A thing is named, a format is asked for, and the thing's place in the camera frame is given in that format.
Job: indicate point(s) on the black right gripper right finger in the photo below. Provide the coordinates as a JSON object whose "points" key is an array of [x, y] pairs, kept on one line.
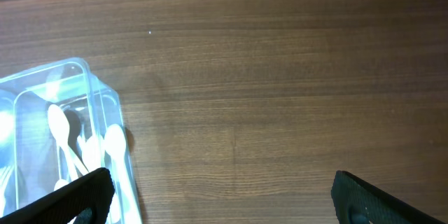
{"points": [[357, 201]]}

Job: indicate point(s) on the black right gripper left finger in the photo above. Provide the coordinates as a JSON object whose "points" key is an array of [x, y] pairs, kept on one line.
{"points": [[85, 200]]}

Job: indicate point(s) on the thin-handled white plastic spoon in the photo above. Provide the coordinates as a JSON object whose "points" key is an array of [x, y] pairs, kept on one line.
{"points": [[60, 184]]}

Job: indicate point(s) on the broad white plastic spoon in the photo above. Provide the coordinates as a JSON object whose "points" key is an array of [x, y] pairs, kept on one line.
{"points": [[114, 210]]}

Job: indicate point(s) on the cream yellow plastic spoon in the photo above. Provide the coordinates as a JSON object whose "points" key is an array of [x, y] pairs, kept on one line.
{"points": [[92, 154]]}

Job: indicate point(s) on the thick-handled white plastic spoon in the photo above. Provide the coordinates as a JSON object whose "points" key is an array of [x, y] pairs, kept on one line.
{"points": [[115, 146]]}

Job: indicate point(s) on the slim white plastic spoon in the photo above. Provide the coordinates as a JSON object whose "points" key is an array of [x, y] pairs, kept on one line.
{"points": [[60, 127]]}

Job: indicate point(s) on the right clear plastic container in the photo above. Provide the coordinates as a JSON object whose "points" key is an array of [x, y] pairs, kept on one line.
{"points": [[89, 105]]}

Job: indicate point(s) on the clear plastic container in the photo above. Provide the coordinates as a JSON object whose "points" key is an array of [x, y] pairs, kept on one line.
{"points": [[89, 105], [7, 156]]}

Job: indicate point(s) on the left clear plastic container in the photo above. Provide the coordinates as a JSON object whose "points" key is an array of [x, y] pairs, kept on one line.
{"points": [[7, 156]]}

